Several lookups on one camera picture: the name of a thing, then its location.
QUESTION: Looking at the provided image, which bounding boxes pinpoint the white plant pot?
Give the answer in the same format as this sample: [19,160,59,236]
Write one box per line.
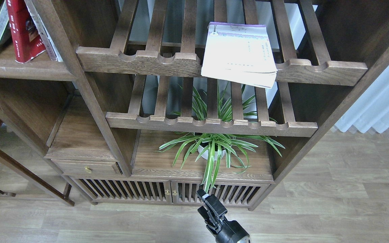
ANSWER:
[198,142,227,161]

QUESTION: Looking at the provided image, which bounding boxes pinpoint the white and purple book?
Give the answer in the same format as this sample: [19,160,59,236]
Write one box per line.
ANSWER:
[201,22,277,89]

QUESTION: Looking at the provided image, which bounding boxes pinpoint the brass drawer knob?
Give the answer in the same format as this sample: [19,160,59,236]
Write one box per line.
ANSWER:
[85,166,92,173]

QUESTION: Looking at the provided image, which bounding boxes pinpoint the white standing book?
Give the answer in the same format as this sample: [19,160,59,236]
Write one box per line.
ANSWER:
[25,0,63,62]

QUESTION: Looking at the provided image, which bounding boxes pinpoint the white curtain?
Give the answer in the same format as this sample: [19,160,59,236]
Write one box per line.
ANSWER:
[334,66,389,133]

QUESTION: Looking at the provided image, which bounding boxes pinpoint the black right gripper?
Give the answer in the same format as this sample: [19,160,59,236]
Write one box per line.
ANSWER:
[196,189,250,243]

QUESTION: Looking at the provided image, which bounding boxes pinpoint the green spider plant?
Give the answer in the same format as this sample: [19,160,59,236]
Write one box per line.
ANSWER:
[156,87,285,192]

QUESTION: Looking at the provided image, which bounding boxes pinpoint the red book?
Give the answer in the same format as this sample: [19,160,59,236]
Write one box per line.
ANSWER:
[5,0,46,63]

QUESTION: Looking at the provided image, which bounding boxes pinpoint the dark wooden bookshelf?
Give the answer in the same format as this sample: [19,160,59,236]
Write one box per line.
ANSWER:
[0,0,389,211]

